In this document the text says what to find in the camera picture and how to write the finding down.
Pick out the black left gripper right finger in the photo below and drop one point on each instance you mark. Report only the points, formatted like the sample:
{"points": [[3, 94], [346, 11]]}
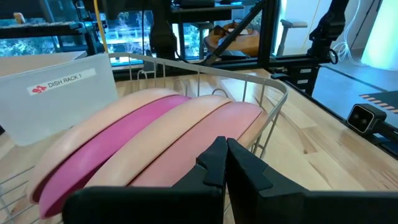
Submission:
{"points": [[295, 208]]}

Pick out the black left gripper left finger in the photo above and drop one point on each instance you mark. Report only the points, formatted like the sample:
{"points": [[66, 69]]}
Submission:
{"points": [[155, 205]]}

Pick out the peach plastic plate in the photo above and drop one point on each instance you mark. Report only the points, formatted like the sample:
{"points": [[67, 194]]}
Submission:
{"points": [[93, 124], [161, 137]]}

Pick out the magenta plastic plate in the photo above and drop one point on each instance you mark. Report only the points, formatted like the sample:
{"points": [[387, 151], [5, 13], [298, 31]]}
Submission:
{"points": [[109, 149]]}

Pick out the salmon pink plastic plate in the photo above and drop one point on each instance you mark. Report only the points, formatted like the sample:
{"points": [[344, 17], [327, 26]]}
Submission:
{"points": [[202, 137]]}

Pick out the orange-brown plastic plate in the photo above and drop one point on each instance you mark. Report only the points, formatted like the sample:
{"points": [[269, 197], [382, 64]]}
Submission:
{"points": [[256, 127]]}

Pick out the translucent plastic cutlery caddy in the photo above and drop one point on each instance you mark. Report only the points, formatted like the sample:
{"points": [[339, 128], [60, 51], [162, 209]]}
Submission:
{"points": [[62, 118]]}

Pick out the black mat with orange stripes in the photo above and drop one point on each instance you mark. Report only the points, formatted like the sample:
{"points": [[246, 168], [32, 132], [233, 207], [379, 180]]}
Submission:
{"points": [[385, 99]]}

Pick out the white dish rack label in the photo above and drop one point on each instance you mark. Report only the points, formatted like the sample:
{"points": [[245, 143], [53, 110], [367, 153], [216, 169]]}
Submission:
{"points": [[62, 81]]}

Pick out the brown leather bag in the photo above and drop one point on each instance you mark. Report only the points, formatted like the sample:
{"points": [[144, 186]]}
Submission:
{"points": [[245, 43]]}

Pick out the black equipment cart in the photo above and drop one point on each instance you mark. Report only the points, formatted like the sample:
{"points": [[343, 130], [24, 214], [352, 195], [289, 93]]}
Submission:
{"points": [[161, 31]]}

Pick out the grey chair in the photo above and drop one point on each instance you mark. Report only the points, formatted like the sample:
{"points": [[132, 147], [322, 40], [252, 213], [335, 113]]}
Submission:
{"points": [[290, 24]]}

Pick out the beige wooden desk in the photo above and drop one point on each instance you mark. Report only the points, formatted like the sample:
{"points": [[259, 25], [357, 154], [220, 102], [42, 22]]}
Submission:
{"points": [[31, 63]]}

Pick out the black table-level camera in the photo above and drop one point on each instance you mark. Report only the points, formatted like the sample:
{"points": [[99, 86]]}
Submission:
{"points": [[363, 118]]}

